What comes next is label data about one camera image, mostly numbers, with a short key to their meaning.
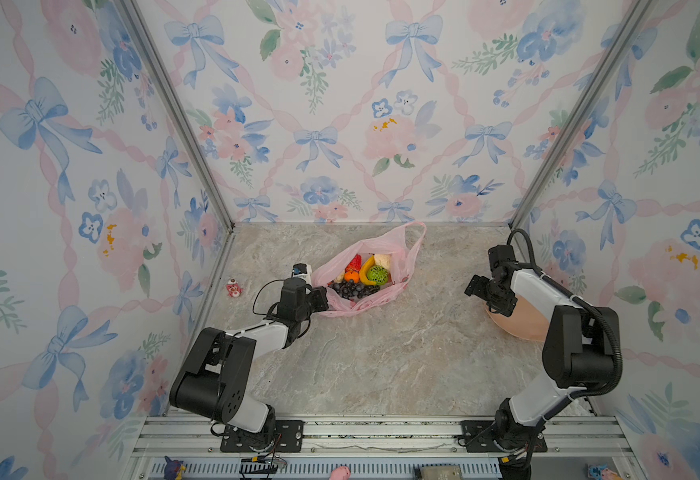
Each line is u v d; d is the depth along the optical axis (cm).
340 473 68
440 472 66
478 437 72
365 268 103
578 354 47
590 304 49
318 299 82
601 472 68
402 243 97
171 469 66
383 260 101
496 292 79
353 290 96
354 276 100
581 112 86
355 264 103
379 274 98
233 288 97
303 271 82
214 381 44
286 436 74
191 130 92
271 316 73
